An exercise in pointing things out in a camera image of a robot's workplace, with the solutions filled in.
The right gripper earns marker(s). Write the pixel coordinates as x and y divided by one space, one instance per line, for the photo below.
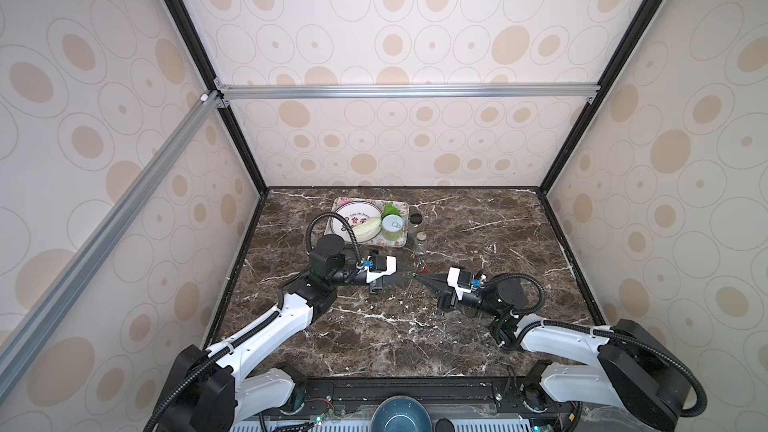
448 300

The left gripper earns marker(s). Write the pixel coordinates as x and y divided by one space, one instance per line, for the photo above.
377 287

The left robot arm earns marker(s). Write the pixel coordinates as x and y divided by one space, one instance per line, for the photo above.
334 257

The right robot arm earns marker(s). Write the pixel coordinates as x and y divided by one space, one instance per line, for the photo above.
623 365

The small clear glass bottle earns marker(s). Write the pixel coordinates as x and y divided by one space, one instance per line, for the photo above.
420 243

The pale green cabbage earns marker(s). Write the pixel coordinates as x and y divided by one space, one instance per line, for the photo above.
368 230

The green leafy vegetable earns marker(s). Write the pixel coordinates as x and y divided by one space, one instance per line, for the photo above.
390 210

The white plate with red text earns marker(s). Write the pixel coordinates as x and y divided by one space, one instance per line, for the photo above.
356 212

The blue bowl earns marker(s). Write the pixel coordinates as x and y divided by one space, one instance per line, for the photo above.
400 414

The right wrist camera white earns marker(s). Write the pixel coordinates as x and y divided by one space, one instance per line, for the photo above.
461 281

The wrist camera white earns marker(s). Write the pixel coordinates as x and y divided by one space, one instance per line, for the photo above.
377 266
461 281

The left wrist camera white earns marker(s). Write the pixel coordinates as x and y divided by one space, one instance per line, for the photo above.
377 266

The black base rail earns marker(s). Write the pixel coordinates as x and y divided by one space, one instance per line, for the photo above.
414 393

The horizontal aluminium rail back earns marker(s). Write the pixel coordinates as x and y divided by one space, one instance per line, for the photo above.
410 91

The aluminium rail left wall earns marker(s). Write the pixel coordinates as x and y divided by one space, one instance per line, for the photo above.
40 323

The black vertical frame post left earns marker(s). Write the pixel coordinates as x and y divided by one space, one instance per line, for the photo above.
196 49

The black vertical frame post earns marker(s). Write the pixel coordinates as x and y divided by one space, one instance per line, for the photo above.
638 26
196 49

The black vertical frame post right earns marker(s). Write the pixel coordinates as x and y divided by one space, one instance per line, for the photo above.
638 26

